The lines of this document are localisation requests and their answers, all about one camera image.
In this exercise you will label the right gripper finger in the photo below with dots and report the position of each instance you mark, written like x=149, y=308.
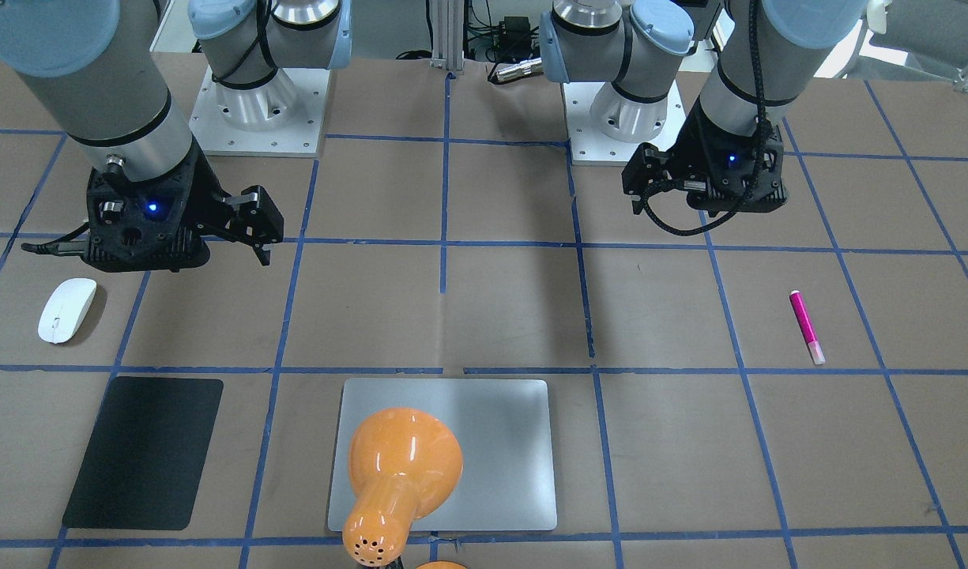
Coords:
x=263, y=252

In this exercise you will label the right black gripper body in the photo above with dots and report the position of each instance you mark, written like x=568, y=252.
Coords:
x=206, y=192

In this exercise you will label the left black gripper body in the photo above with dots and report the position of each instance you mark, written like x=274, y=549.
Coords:
x=683, y=160

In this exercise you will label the white computer mouse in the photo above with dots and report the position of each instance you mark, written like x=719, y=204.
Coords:
x=64, y=311

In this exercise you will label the pink pen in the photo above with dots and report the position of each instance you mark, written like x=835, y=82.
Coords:
x=806, y=327

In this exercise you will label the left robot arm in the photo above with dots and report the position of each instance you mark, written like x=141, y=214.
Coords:
x=617, y=64

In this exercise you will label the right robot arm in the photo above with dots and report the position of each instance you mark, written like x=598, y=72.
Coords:
x=90, y=66

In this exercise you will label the black mousepad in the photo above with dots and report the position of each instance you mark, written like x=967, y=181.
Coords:
x=144, y=461

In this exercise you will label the silver laptop notebook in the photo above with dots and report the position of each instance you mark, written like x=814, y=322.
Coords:
x=503, y=426

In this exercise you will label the orange desk lamp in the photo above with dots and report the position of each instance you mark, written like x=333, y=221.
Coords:
x=403, y=463

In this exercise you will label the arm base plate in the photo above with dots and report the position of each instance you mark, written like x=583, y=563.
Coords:
x=605, y=129
x=283, y=118

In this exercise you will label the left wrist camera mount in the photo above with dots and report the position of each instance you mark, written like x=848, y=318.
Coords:
x=739, y=172

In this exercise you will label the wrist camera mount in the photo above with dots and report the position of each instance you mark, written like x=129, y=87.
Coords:
x=739, y=172
x=142, y=226

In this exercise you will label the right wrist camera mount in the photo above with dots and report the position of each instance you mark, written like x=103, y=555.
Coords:
x=142, y=226

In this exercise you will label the aluminium frame post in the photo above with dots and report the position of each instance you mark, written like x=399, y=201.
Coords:
x=447, y=29

